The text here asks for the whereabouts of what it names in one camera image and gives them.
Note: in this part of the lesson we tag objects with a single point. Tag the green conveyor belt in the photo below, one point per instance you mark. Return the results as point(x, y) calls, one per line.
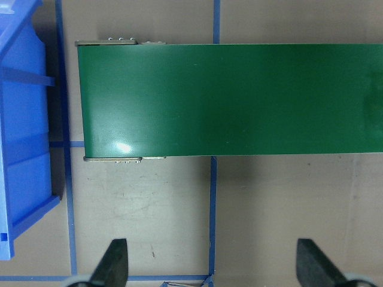
point(162, 100)

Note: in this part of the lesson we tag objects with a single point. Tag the blue plastic bin left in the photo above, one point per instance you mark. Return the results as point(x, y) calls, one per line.
point(26, 194)

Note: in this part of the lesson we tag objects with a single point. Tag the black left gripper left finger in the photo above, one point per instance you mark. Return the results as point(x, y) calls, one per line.
point(112, 269)

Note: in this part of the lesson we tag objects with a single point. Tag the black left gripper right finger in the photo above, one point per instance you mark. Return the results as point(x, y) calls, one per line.
point(314, 268)

